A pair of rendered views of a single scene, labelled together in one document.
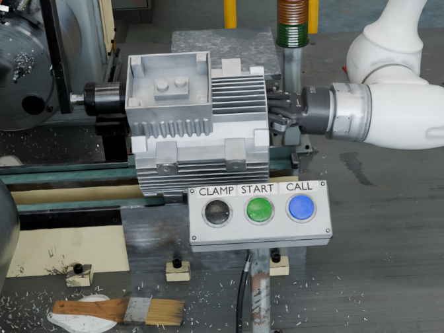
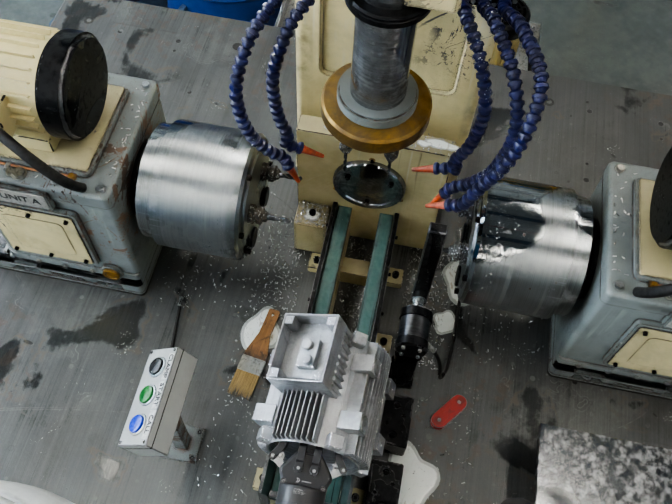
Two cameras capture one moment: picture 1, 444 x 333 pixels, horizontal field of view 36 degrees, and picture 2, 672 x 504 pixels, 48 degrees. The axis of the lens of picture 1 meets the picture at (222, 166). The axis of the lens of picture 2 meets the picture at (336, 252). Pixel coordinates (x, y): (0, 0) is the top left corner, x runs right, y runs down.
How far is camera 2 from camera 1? 128 cm
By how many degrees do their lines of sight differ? 66
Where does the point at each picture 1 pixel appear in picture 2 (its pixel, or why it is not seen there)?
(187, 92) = (296, 365)
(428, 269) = not seen: outside the picture
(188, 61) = (328, 367)
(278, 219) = (138, 408)
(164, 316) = (237, 382)
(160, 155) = not seen: hidden behind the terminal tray
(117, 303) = (262, 351)
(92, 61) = (569, 339)
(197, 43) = (641, 476)
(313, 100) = (285, 488)
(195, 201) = (169, 352)
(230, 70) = (346, 418)
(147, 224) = not seen: hidden behind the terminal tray
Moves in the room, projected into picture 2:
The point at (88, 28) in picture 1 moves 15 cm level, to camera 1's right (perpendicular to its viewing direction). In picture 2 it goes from (583, 324) to (580, 402)
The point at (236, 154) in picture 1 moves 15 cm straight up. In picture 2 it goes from (258, 412) to (253, 380)
